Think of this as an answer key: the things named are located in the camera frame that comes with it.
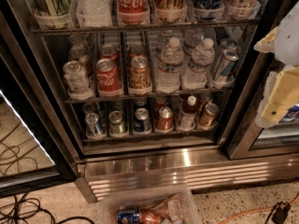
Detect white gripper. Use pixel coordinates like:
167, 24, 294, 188
253, 2, 299, 128

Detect blue silver can middle shelf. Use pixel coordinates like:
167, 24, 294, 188
212, 49, 239, 89

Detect white can top shelf right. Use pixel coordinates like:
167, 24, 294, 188
223, 0, 258, 21

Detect white can shelf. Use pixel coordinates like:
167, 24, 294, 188
223, 0, 258, 21
63, 61, 94, 101

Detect water bottle middle shelf right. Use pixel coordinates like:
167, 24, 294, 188
181, 38, 215, 90

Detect copper can bottom shelf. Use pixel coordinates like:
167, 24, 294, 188
198, 104, 220, 130

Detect water bottle middle shelf left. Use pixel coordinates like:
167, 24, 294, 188
157, 37, 184, 93

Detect brown can top shelf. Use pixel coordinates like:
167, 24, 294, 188
154, 0, 184, 23

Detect red can bottom shelf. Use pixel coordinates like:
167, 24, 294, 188
155, 106, 173, 133

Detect orange can middle shelf front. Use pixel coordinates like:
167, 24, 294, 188
129, 56, 152, 95

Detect blue pepsi can bottom shelf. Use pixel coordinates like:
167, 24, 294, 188
134, 108, 151, 133

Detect stainless steel fridge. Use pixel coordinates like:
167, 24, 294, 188
0, 0, 298, 203

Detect red coca-cola can top shelf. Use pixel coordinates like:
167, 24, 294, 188
117, 0, 149, 25

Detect red coca-cola can shelf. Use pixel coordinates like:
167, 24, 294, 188
95, 59, 121, 97
117, 0, 149, 25

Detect red coca-cola can middle shelf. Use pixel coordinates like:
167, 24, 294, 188
95, 59, 121, 97

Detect clear water bottle top shelf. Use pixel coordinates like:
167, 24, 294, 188
76, 0, 112, 28

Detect blue silver can bottom left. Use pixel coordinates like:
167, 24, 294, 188
85, 112, 105, 140

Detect orange can in bin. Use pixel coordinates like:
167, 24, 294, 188
141, 209, 164, 224

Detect white can middle shelf front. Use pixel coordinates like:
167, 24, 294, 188
63, 61, 94, 101

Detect pepsi can in bin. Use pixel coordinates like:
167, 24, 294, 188
117, 207, 141, 224

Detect open glass fridge door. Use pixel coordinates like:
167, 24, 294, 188
0, 59, 67, 198

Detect brown bottle white cap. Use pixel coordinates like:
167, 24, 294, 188
178, 95, 197, 131

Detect black plug on floor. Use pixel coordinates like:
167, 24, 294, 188
272, 202, 291, 224

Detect clear plastic bin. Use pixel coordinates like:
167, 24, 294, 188
99, 185, 200, 224

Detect water bottle in bin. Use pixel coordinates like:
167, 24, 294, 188
167, 200, 183, 224

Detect orange extension cable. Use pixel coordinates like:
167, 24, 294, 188
218, 192, 299, 224

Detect black cables on floor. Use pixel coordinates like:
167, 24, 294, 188
0, 192, 95, 224

